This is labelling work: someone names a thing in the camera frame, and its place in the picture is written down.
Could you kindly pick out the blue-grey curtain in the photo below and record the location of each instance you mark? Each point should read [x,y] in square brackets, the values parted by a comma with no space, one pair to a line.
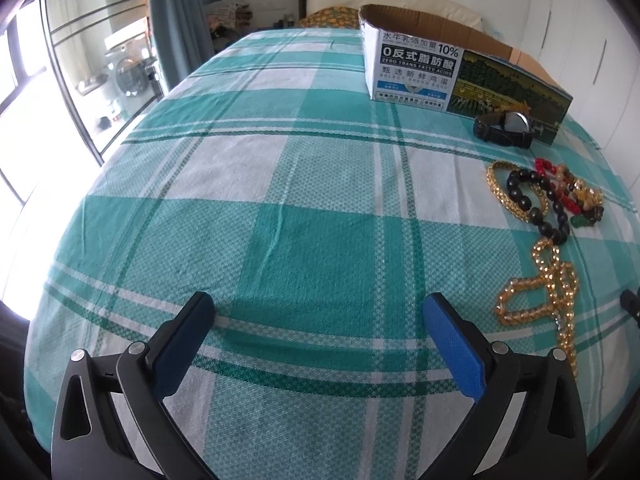
[185,10]

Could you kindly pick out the pile of clothes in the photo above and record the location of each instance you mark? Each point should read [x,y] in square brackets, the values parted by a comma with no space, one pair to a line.
[230,17]

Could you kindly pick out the black wristwatch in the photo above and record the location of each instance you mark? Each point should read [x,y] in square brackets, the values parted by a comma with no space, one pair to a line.
[500,132]

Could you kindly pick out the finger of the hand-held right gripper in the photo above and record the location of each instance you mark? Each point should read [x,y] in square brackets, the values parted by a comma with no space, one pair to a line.
[630,302]

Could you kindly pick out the silver washing machine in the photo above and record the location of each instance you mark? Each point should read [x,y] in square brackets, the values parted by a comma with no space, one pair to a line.
[127,75]

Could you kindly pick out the orange floral quilt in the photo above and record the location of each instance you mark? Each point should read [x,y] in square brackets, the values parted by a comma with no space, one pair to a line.
[330,17]

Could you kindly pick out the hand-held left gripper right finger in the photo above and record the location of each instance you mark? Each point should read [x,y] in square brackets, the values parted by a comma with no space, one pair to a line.
[457,355]

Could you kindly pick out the glass sliding door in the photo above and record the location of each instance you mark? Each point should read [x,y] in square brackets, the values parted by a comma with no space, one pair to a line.
[75,60]

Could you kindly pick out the printed cardboard box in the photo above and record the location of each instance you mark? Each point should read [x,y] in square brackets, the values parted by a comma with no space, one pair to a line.
[415,75]

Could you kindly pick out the white wardrobe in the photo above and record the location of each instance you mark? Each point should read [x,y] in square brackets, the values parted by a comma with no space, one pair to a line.
[600,35]

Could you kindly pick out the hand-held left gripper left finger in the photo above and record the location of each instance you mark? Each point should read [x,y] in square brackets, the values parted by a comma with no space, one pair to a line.
[172,360]

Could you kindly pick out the green checked bedsheet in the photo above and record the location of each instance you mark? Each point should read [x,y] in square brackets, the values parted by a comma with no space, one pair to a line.
[300,185]

